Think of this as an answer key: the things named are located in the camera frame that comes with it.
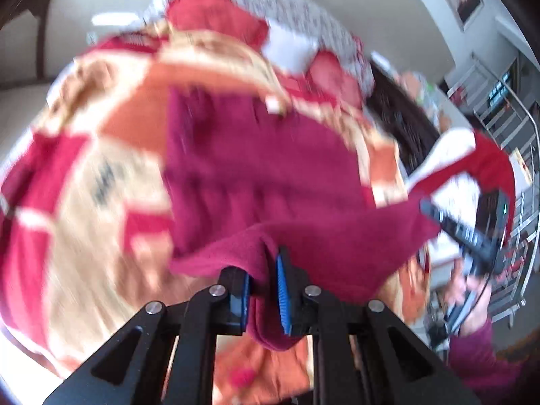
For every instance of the white pillow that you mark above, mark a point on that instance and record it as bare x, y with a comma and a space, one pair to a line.
291, 46

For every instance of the dark wooden chair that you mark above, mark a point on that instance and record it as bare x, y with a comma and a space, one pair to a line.
40, 29

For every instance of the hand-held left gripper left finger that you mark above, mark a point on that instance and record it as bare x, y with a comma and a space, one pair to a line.
239, 303

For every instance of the maroon fleece garment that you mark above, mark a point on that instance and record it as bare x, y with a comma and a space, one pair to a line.
253, 168

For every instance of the person's right hand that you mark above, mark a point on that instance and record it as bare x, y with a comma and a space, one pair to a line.
457, 289

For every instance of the large red heart pillow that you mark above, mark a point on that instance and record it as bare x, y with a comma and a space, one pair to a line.
333, 76

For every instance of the printed fleece blanket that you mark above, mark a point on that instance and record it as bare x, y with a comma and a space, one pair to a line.
84, 156

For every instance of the red and white cloth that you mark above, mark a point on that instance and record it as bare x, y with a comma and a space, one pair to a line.
485, 156

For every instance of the metal rack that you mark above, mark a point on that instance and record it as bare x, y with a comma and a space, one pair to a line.
510, 105

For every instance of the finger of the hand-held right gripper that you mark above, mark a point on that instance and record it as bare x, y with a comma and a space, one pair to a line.
443, 217

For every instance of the pale boxes clutter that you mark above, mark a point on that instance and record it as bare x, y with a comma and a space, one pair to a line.
417, 88

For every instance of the small red heart pillow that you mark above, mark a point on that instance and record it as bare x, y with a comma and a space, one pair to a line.
211, 12

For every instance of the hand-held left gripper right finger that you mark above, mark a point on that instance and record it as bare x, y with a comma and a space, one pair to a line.
284, 299

